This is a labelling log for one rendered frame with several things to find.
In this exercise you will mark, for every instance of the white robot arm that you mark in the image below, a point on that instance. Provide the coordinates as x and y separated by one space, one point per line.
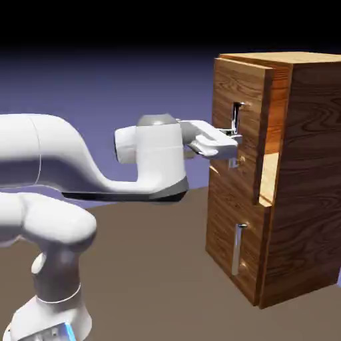
58 149

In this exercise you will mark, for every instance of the wooden cabinet door, short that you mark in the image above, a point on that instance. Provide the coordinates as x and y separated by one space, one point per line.
226 213

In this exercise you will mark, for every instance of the wooden cabinet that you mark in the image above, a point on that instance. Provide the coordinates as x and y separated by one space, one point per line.
309 173

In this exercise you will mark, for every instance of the wooden cabinet door, tall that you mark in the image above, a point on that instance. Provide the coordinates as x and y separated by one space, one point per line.
234 85

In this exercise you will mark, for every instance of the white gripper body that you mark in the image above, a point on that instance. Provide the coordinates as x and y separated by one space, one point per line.
215 145

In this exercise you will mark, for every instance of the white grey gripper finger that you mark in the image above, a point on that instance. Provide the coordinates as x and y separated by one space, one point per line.
225 131
235 139

